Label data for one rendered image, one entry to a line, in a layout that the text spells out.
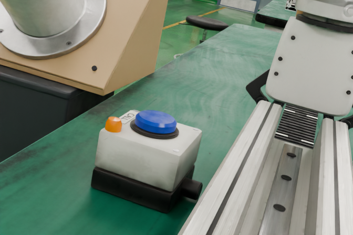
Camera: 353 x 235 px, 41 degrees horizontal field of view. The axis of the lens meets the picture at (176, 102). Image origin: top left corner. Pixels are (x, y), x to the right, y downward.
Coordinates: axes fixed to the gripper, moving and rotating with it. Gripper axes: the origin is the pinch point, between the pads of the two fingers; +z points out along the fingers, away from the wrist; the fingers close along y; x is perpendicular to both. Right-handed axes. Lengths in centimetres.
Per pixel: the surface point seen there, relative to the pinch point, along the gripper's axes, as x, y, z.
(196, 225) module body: 34.4, 4.3, -5.7
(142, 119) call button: 18.1, 13.9, -4.3
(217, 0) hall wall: -1086, 247, 75
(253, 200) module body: 21.2, 2.2, -1.6
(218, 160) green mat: 5.2, 7.9, 2.9
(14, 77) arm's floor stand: -2.4, 41.9, 3.1
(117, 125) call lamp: 19.9, 15.5, -3.9
